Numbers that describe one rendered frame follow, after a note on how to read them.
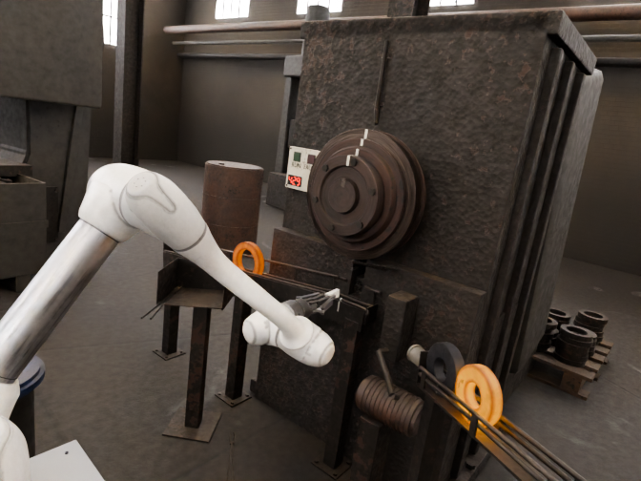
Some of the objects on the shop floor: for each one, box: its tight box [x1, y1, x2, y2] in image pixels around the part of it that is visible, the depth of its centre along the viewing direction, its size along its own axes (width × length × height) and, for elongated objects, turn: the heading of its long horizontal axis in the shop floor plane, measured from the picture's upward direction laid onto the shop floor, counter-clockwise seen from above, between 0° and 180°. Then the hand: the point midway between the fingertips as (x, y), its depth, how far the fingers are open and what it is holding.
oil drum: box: [201, 160, 264, 257], centre depth 463 cm, size 59×59×89 cm
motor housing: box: [349, 375, 424, 481], centre depth 156 cm, size 13×22×54 cm, turn 22°
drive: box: [503, 69, 604, 405], centre depth 263 cm, size 104×95×178 cm
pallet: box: [527, 307, 613, 401], centre depth 328 cm, size 120×82×44 cm
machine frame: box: [250, 10, 597, 481], centre depth 205 cm, size 73×108×176 cm
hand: (332, 295), depth 167 cm, fingers closed
